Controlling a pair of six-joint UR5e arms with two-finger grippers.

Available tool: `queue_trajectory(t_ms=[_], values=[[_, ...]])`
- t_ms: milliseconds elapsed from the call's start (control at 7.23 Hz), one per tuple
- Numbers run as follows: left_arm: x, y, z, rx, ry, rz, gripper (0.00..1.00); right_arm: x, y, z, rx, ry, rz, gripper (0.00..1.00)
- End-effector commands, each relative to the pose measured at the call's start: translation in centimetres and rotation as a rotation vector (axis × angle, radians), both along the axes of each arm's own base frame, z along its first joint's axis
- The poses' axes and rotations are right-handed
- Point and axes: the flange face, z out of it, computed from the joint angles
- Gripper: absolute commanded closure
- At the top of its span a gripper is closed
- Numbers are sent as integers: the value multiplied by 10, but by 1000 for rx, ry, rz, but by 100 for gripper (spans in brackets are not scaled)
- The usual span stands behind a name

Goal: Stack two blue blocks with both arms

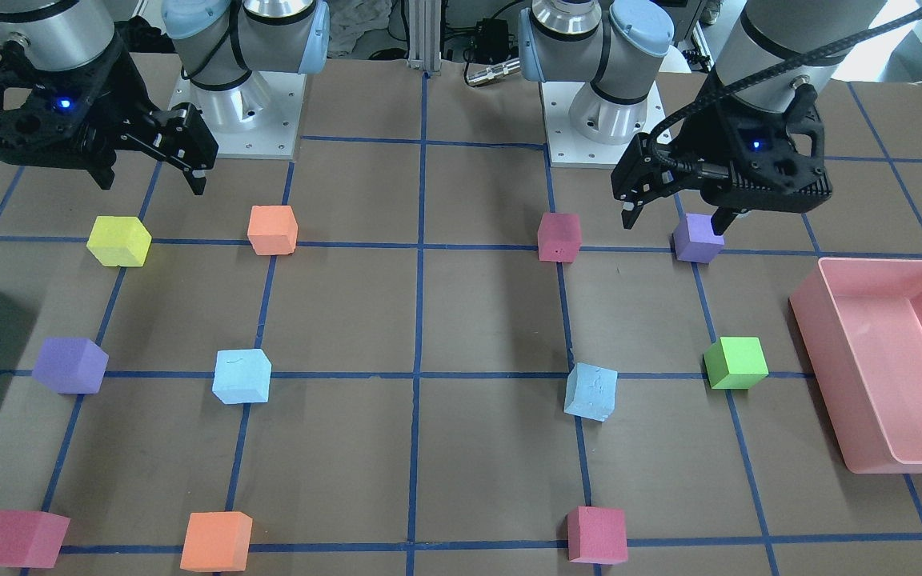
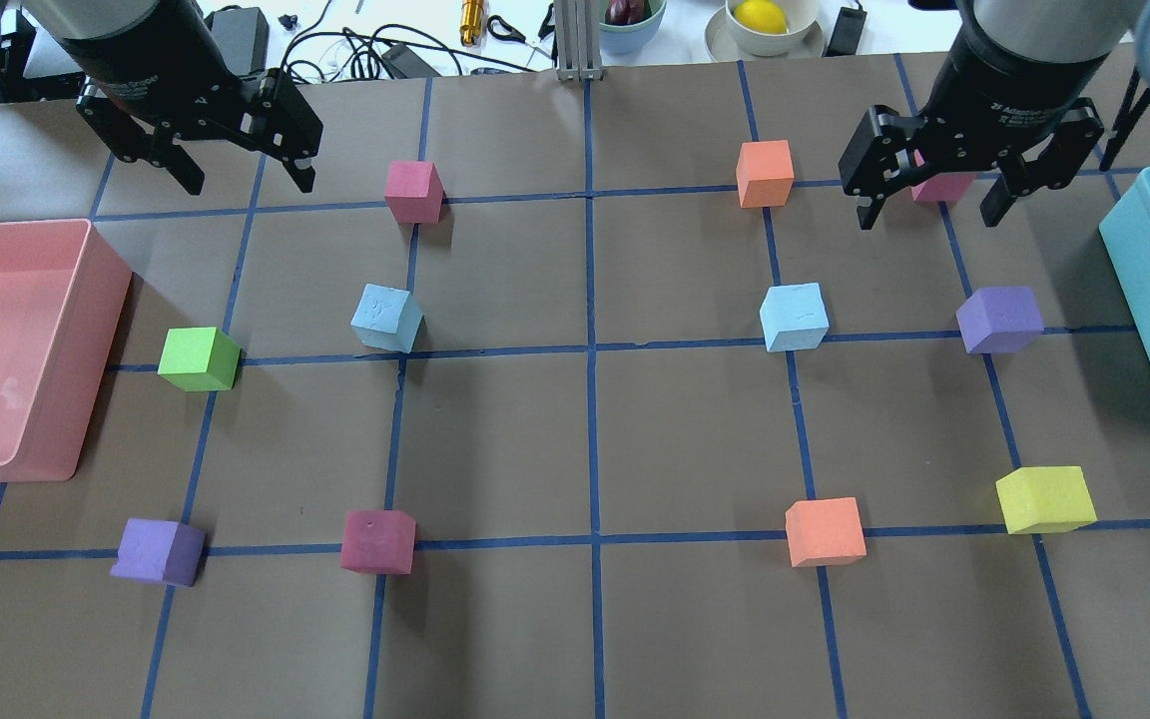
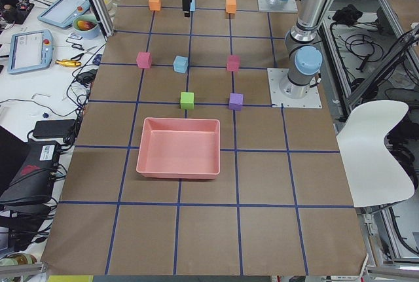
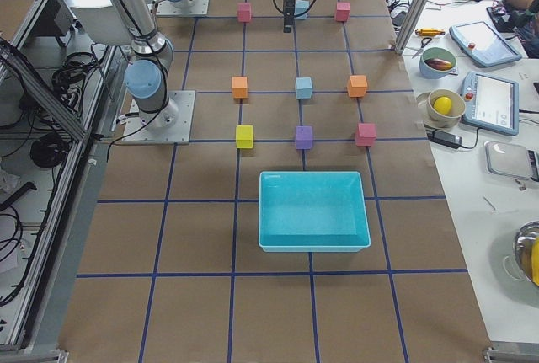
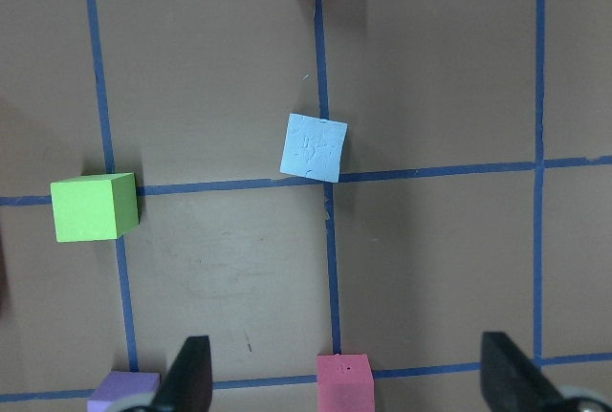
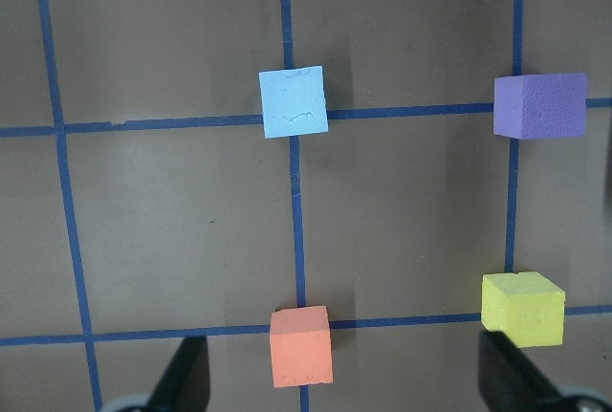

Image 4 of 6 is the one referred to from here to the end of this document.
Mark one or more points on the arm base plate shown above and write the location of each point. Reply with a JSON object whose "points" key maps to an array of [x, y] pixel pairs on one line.
{"points": [[172, 125], [189, 3]]}

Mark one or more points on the upper teach pendant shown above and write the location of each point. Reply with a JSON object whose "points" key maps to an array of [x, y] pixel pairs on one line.
{"points": [[484, 44]]}

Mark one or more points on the blue bowl with fruit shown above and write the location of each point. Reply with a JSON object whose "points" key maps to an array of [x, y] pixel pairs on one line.
{"points": [[436, 62]]}

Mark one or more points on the lower teach pendant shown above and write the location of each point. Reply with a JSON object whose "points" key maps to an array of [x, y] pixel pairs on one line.
{"points": [[491, 103]]}

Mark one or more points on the black power adapter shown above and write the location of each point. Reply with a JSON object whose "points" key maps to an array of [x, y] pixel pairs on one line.
{"points": [[445, 139]]}

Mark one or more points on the far left pink block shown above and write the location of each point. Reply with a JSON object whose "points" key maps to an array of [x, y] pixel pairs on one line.
{"points": [[342, 12]]}

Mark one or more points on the right purple block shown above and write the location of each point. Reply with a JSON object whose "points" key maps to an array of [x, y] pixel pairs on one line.
{"points": [[304, 137]]}

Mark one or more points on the teach pendant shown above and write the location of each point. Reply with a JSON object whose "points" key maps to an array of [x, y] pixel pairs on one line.
{"points": [[484, 44], [491, 103]]}

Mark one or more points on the near orange block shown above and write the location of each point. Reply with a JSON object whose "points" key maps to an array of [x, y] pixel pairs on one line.
{"points": [[239, 87]]}

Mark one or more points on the black handled scissors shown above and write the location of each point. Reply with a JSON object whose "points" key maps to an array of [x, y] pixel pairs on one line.
{"points": [[423, 43]]}

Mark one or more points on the yellow block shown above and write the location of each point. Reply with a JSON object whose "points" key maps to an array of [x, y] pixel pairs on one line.
{"points": [[244, 137]]}

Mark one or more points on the near left crimson block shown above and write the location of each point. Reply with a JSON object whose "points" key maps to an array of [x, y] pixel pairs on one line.
{"points": [[244, 12]]}

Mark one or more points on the right pink block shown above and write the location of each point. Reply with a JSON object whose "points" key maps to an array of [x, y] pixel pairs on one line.
{"points": [[365, 134]]}

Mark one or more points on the gold metal tool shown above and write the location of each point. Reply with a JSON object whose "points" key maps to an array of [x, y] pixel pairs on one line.
{"points": [[429, 32]]}

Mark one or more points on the orange block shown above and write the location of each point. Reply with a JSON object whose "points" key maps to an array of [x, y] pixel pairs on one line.
{"points": [[357, 86], [239, 87]]}

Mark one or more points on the metal bowl with fruit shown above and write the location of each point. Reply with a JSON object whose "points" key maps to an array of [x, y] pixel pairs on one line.
{"points": [[522, 264]]}

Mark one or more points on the yellow lemon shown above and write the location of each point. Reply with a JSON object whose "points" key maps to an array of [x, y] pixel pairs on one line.
{"points": [[442, 105]]}

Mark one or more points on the grey lidded container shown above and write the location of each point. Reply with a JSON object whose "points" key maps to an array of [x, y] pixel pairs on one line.
{"points": [[511, 160]]}

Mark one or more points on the pink block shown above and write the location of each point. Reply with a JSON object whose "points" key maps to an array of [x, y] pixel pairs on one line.
{"points": [[342, 12], [365, 134]]}

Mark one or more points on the teal plastic tray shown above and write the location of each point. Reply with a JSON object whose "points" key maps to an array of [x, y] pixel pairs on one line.
{"points": [[315, 212]]}

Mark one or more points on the light blue block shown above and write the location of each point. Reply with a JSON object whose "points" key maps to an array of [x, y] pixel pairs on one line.
{"points": [[303, 87], [301, 9]]}

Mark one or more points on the beige bowl with lemon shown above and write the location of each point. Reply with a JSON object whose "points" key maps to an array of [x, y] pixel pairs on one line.
{"points": [[457, 110]]}

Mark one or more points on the far orange block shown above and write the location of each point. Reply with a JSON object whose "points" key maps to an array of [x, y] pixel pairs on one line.
{"points": [[357, 86]]}

